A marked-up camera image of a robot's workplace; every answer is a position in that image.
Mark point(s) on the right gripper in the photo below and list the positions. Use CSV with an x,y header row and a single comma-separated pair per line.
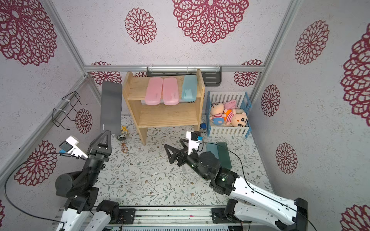
x,y
183,156

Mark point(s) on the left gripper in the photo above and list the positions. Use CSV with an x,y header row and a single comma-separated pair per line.
x,y
104,149

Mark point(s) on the black pencil case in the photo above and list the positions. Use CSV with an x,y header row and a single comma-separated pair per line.
x,y
111,107

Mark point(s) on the dark green pencil case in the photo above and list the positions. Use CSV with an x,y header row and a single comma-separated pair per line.
x,y
223,155

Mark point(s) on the pink pencil case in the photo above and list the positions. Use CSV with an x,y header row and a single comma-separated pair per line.
x,y
170,91
154,91

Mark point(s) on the light blue pencil case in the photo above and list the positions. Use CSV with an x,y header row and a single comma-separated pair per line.
x,y
189,88

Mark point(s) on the teal pencil case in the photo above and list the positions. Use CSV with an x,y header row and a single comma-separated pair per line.
x,y
213,149

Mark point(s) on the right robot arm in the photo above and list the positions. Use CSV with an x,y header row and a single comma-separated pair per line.
x,y
247,202

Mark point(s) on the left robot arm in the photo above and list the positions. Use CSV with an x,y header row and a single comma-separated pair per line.
x,y
78,187

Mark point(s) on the wooden two-tier shelf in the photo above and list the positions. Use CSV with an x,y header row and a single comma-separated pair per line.
x,y
156,116

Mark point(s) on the small toy with yellow star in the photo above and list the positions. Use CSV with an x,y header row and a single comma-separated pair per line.
x,y
124,133

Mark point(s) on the small blue round toy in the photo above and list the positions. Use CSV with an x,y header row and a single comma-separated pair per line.
x,y
203,128

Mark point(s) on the pink plush doll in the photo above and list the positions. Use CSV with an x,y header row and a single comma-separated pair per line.
x,y
217,111

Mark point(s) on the blue white toy crib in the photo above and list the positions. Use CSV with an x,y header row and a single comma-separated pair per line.
x,y
243,105

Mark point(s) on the orange striped plush doll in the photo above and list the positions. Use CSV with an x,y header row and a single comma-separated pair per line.
x,y
232,118

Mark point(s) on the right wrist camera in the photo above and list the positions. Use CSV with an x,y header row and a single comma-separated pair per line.
x,y
194,140

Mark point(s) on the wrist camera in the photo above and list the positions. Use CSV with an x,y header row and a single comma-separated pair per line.
x,y
70,146
194,140

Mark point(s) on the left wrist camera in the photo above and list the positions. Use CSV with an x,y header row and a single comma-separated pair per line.
x,y
70,146

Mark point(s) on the black wire wall rack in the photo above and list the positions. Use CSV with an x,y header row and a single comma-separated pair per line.
x,y
59,115

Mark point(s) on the black wall shelf rack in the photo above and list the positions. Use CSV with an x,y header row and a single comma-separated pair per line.
x,y
210,79

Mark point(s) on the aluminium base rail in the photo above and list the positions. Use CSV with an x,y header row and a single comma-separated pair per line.
x,y
173,216

